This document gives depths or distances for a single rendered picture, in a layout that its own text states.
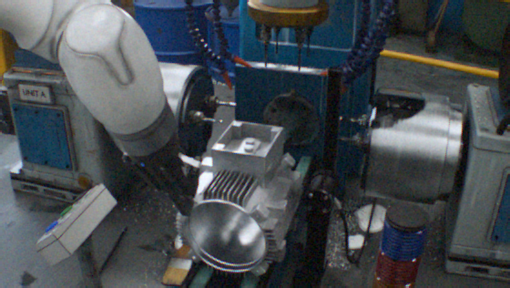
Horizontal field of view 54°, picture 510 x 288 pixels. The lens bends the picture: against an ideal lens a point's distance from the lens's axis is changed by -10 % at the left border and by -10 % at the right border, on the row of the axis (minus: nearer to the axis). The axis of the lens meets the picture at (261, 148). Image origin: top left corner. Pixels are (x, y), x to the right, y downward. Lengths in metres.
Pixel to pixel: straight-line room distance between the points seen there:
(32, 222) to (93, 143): 0.28
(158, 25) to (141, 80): 2.61
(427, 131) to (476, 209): 0.20
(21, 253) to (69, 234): 0.45
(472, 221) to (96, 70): 0.87
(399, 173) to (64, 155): 0.82
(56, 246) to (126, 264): 0.37
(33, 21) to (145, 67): 0.17
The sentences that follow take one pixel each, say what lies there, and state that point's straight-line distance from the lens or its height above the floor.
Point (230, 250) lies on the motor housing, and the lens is 1.06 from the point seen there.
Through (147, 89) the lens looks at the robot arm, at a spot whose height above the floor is 1.38.
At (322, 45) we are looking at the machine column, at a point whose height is 1.18.
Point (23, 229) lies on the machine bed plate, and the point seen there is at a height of 0.80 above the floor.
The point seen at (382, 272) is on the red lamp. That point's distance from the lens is 0.73.
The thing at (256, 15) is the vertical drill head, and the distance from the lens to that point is 1.17.
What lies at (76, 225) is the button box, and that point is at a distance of 0.95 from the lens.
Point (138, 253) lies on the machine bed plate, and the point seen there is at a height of 0.80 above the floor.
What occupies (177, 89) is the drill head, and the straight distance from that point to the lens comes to 1.25.
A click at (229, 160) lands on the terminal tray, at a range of 0.98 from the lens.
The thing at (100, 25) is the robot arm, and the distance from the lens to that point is 0.59.
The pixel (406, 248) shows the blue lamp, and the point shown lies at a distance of 0.70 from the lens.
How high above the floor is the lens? 1.61
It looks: 28 degrees down
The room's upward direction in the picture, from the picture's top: straight up
